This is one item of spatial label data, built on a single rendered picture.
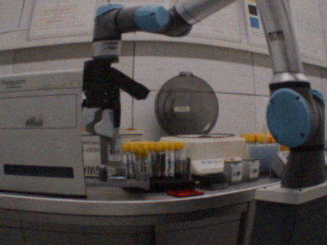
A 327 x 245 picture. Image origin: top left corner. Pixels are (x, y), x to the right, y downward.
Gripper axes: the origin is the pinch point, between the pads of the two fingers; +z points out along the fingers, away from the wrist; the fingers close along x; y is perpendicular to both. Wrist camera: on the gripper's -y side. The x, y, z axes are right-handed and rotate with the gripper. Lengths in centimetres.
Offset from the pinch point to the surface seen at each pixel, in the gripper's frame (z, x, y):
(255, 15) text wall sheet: -50, -58, -88
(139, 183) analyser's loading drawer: 8.7, 3.3, -5.5
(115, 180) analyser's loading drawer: 8.0, 2.8, 0.4
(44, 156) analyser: 2.5, 4.5, 20.0
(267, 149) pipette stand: 4, -6, -51
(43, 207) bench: 14.9, 8.5, 23.3
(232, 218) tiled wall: 37, -60, -75
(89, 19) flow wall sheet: -41, -59, -12
